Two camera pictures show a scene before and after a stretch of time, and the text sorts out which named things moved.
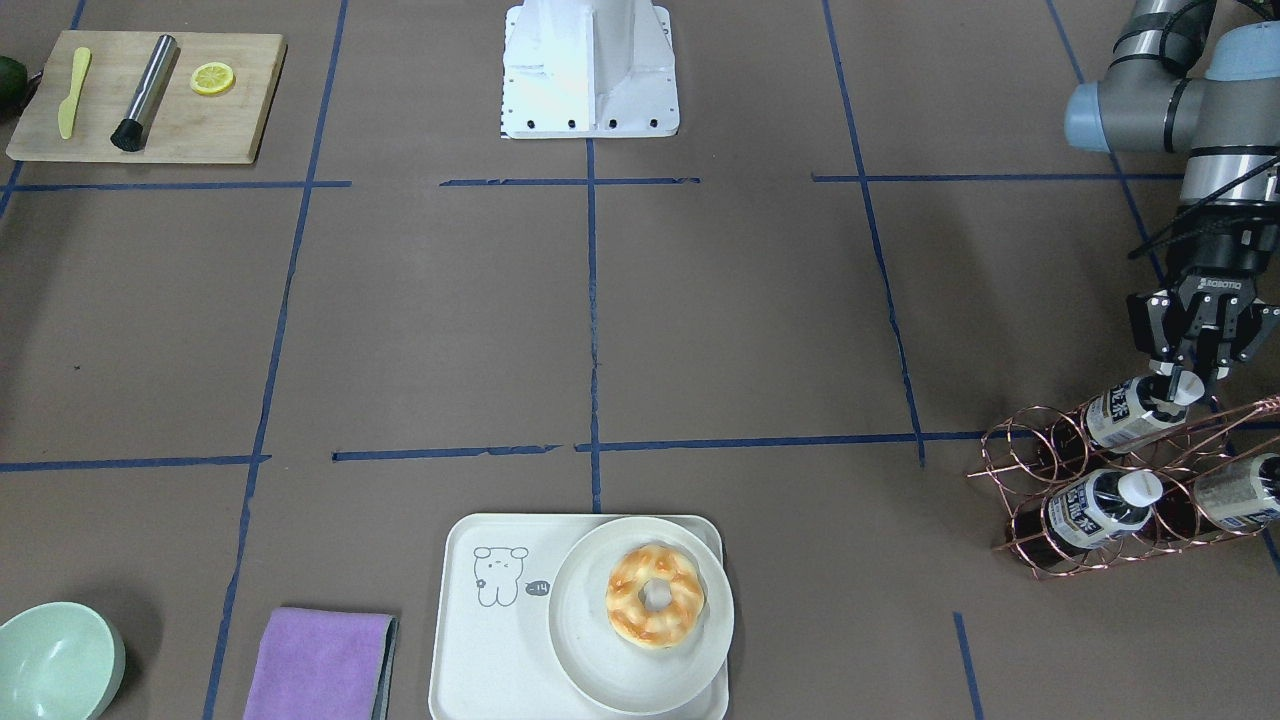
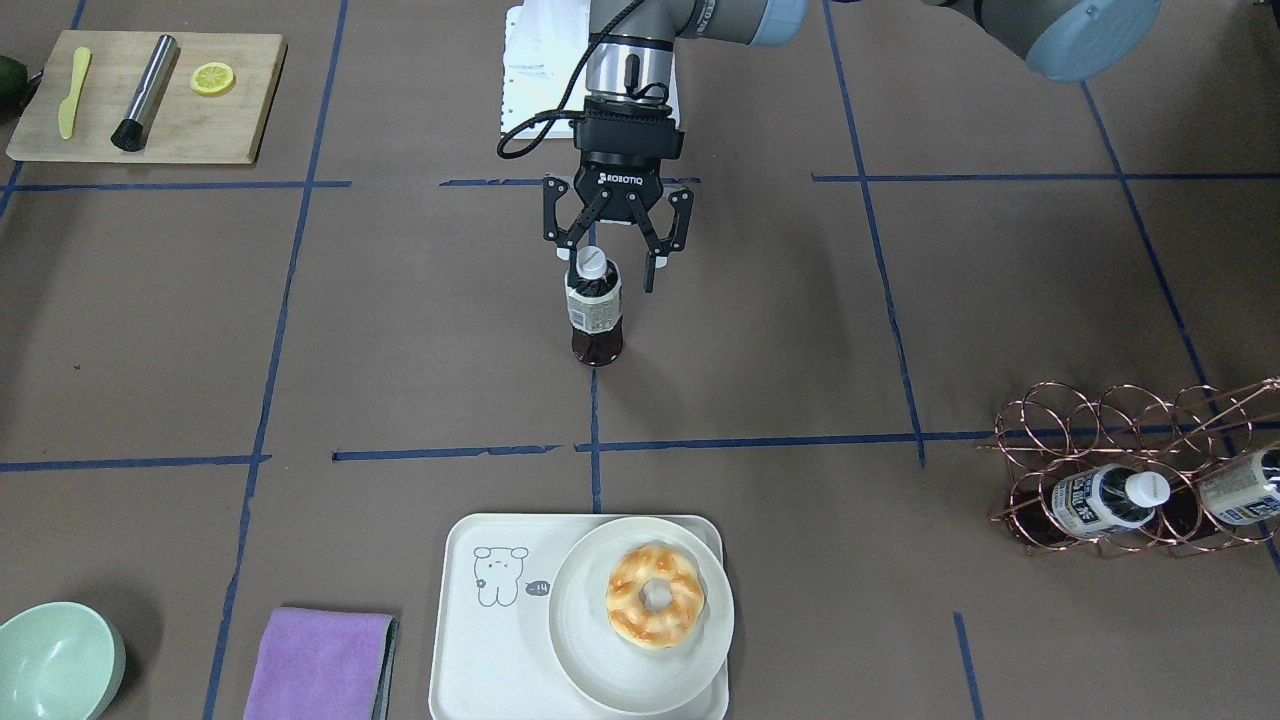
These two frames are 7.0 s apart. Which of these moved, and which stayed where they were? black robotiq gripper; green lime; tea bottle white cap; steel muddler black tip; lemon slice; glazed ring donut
Moved: black robotiq gripper; tea bottle white cap
Stayed: green lime; glazed ring donut; steel muddler black tip; lemon slice
